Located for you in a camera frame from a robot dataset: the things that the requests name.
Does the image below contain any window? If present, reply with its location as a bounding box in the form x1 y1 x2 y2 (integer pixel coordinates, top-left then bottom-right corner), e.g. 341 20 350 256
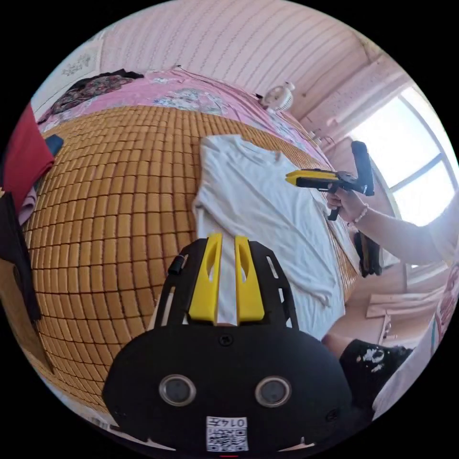
348 85 457 230

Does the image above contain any person's right hand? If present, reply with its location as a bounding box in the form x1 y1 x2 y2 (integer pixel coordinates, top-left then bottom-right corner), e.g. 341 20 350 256
325 187 369 226

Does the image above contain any pile of clothes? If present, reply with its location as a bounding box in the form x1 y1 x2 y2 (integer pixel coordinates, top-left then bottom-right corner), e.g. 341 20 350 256
0 103 65 323

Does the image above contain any dark floral garment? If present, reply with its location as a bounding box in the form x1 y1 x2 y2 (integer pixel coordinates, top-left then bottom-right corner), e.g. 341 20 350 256
49 69 145 116

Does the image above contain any person's right forearm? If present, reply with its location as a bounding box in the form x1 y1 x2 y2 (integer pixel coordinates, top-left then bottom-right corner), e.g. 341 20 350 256
348 205 447 267

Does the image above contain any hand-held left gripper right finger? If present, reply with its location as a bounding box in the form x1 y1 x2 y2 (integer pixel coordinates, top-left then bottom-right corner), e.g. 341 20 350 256
234 235 266 322

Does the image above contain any bed with woven mat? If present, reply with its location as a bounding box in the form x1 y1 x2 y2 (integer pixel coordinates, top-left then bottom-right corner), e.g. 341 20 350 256
21 68 361 431

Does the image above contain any person's body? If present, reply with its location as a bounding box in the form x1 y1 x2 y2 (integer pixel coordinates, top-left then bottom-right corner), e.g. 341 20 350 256
321 193 459 422

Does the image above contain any white long sleeve shirt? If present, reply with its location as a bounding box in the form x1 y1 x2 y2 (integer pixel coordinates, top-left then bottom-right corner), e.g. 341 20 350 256
193 134 347 341

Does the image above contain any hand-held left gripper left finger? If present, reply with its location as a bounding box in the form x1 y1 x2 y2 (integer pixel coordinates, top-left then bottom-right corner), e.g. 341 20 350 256
188 233 223 322

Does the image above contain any white fan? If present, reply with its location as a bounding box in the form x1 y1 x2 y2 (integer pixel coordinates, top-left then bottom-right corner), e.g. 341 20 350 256
259 81 296 112

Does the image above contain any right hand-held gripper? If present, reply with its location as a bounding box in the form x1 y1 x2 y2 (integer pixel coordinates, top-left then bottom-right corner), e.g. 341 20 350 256
285 169 359 221

